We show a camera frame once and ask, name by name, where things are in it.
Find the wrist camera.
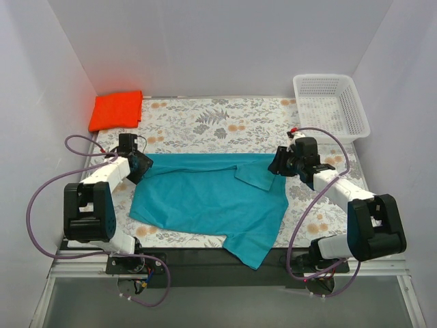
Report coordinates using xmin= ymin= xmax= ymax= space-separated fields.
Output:
xmin=117 ymin=133 xmax=138 ymax=156
xmin=293 ymin=137 xmax=320 ymax=166

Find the folded orange t shirt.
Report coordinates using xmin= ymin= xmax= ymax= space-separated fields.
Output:
xmin=88 ymin=90 xmax=143 ymax=133

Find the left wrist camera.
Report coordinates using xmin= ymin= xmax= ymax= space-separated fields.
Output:
xmin=117 ymin=133 xmax=138 ymax=156

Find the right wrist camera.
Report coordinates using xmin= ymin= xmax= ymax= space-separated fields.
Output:
xmin=293 ymin=137 xmax=320 ymax=166

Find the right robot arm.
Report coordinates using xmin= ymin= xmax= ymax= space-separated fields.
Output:
xmin=268 ymin=146 xmax=407 ymax=272

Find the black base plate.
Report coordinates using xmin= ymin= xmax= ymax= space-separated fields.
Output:
xmin=104 ymin=247 xmax=351 ymax=290

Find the white plastic basket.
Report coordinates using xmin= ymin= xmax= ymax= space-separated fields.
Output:
xmin=293 ymin=74 xmax=371 ymax=144

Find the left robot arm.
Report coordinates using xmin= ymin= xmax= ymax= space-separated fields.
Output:
xmin=64 ymin=152 xmax=153 ymax=273

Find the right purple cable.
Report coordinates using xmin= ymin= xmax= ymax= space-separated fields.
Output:
xmin=285 ymin=126 xmax=361 ymax=299

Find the aluminium frame rail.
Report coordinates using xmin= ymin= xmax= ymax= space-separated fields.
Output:
xmin=48 ymin=249 xmax=108 ymax=278

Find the teal t shirt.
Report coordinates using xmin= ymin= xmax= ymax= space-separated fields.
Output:
xmin=129 ymin=153 xmax=289 ymax=270

